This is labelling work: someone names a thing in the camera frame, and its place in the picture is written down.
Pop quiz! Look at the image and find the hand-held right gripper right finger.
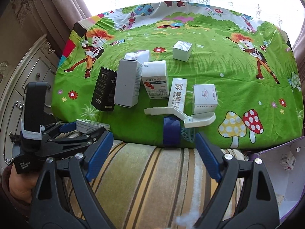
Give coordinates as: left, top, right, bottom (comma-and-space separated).
191, 131, 282, 229

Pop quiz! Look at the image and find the white box red blue print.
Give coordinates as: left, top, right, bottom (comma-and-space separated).
141, 61, 169, 100

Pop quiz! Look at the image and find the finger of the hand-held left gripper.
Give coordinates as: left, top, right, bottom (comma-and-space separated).
47, 127, 111, 159
43, 122, 79, 138

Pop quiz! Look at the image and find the black box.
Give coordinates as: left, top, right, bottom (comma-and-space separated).
91, 67, 118, 112

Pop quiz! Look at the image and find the narrow long white box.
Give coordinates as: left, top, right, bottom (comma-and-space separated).
167, 77, 189, 113

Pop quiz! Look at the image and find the small white barcode box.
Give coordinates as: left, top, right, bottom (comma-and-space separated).
280, 154, 297, 171

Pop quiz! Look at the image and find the striped plush cushion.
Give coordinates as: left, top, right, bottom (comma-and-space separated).
56, 124, 249, 229

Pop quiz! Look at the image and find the teal mesh holder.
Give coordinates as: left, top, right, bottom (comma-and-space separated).
179, 127, 196, 144

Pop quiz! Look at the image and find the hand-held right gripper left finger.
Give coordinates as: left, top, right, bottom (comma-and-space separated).
30, 131, 117, 229

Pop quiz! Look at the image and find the white box with text lines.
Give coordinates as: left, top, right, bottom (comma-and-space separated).
76, 119, 110, 134

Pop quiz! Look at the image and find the person's left hand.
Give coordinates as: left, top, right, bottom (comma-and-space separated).
8, 164, 37, 204

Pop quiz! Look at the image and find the purple cardboard box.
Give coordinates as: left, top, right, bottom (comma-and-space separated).
246, 136, 305, 221

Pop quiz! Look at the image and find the white cube box with logo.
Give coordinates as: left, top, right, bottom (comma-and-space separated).
193, 84, 219, 115

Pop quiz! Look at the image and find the green cartoon printed cloth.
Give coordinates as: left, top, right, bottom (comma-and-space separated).
51, 1, 305, 149

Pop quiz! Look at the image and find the white plastic oval-ended tool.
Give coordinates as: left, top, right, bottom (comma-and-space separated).
144, 107, 216, 128

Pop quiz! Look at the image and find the person's left forearm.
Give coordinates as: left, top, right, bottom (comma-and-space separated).
0, 164, 31, 220

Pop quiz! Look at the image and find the tall grey white box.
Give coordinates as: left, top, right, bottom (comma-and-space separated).
114, 59, 143, 108

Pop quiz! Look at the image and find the small silver white cube box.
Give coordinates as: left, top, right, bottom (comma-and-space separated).
172, 40, 193, 62

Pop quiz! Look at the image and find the white carved dresser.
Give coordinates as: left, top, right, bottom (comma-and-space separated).
0, 33, 60, 167

